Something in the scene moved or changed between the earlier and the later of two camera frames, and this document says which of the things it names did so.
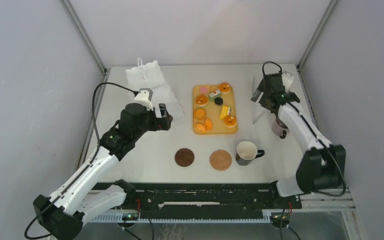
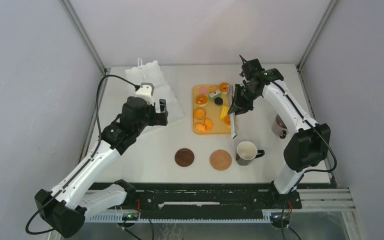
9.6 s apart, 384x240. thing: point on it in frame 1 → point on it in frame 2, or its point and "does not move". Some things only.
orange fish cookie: x=208 y=123 does not move
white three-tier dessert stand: x=149 y=75 does not move
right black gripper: x=256 y=95 → x=241 y=108
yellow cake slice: x=226 y=111 does not move
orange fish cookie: x=201 y=127 does not move
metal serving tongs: x=261 y=116 → x=231 y=92
